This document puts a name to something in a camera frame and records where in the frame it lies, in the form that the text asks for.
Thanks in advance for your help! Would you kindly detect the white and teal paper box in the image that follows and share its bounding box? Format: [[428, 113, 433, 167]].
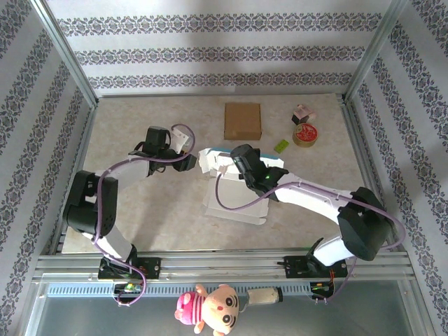
[[199, 146, 286, 227]]

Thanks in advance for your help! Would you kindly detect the brown cardboard box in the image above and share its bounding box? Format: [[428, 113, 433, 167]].
[[223, 102, 263, 141]]

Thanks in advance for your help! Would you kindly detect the small pink box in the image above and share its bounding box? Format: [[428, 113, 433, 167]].
[[290, 104, 317, 125]]

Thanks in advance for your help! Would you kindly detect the round red gold tin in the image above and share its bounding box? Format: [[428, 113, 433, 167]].
[[292, 122, 318, 148]]

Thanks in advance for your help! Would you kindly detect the perforated metal strip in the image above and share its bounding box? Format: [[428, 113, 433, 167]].
[[47, 281, 337, 298]]

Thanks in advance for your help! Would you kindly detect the clear bottle with beige filling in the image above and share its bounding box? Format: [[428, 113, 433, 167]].
[[241, 286, 284, 311]]

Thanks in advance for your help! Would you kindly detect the pink plush doll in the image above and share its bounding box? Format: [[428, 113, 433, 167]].
[[174, 283, 241, 336]]

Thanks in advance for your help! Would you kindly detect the aluminium side rail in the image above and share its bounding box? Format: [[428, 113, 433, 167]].
[[341, 96, 403, 253], [48, 104, 99, 255]]

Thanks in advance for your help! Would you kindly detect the long aluminium base rail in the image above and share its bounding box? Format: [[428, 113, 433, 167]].
[[33, 246, 416, 283]]

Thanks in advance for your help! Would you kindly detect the aluminium frame post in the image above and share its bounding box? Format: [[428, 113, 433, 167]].
[[29, 0, 99, 108], [344, 0, 410, 103]]

